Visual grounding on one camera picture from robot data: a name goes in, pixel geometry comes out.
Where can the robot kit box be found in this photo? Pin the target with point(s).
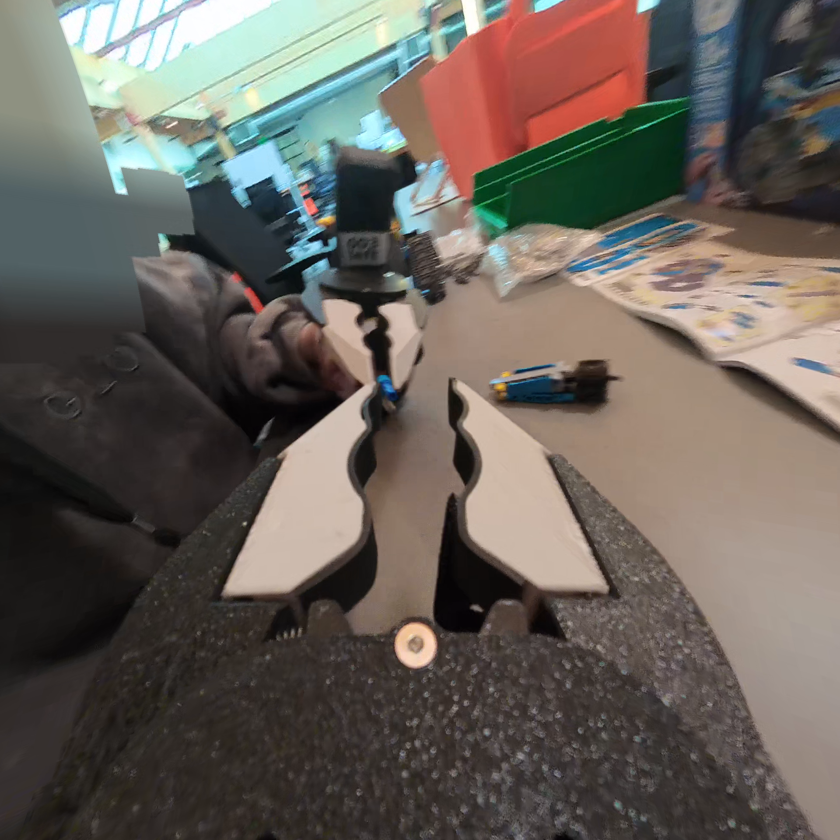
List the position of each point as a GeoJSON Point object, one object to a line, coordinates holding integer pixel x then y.
{"type": "Point", "coordinates": [774, 98]}

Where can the sticker sheet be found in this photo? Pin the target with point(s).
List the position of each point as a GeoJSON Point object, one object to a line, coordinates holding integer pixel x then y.
{"type": "Point", "coordinates": [643, 246]}

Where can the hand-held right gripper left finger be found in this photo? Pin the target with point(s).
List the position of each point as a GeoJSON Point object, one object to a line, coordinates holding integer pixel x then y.
{"type": "Point", "coordinates": [302, 518]}

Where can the tan cardboard sheet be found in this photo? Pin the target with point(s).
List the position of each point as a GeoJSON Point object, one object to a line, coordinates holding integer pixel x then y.
{"type": "Point", "coordinates": [407, 111]}

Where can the wheel and beam assembly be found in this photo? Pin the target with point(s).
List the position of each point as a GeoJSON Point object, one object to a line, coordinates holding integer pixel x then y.
{"type": "Point", "coordinates": [544, 384]}

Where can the small blue beam brick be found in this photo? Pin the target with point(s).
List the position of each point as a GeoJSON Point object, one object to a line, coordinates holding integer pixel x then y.
{"type": "Point", "coordinates": [387, 392]}

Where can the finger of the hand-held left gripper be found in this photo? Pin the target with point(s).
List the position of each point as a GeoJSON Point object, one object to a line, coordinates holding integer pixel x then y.
{"type": "Point", "coordinates": [405, 341]}
{"type": "Point", "coordinates": [348, 334]}

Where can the green bin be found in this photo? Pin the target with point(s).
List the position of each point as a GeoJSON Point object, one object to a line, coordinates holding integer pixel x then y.
{"type": "Point", "coordinates": [590, 177]}

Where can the clear plastic bag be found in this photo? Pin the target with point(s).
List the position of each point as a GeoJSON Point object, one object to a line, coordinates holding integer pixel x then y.
{"type": "Point", "coordinates": [544, 253]}

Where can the paned window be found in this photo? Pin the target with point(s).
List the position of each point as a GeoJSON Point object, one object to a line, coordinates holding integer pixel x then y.
{"type": "Point", "coordinates": [164, 26]}

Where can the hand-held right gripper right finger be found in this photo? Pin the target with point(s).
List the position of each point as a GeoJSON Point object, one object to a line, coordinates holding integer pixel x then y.
{"type": "Point", "coordinates": [531, 518]}

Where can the clear bag with black parts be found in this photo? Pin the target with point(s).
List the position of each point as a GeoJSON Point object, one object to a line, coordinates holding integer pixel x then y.
{"type": "Point", "coordinates": [463, 256]}

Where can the distant toy brick models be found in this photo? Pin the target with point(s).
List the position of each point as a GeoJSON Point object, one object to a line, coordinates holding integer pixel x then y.
{"type": "Point", "coordinates": [423, 262]}

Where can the grey desk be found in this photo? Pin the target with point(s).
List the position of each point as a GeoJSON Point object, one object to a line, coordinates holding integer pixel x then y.
{"type": "Point", "coordinates": [656, 492]}

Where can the instruction manual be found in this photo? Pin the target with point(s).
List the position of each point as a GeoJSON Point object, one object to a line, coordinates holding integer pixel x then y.
{"type": "Point", "coordinates": [735, 308]}

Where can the person's dark clothing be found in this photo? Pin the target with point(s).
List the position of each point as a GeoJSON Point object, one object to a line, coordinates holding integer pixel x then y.
{"type": "Point", "coordinates": [98, 492]}

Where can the person's left hand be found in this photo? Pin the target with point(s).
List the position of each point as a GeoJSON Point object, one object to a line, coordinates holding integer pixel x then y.
{"type": "Point", "coordinates": [325, 364]}

